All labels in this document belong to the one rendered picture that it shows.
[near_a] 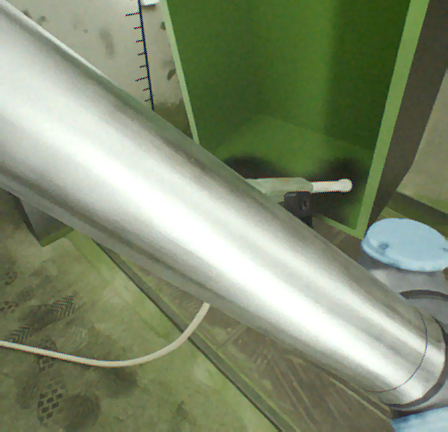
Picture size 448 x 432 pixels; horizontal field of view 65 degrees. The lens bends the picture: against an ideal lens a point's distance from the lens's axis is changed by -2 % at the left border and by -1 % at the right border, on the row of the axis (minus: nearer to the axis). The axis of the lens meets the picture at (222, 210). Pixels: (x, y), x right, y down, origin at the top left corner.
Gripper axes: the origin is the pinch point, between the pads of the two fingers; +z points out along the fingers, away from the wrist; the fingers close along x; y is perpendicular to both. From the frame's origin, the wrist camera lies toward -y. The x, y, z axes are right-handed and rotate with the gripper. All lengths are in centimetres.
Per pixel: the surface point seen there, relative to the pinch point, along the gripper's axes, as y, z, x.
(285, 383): 58, -14, 31
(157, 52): -13, 102, 36
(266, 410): 62, -16, 22
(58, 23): -16, 97, -6
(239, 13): -35, 52, 32
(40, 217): 59, 94, -9
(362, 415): 55, -34, 41
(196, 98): -8, 48, 21
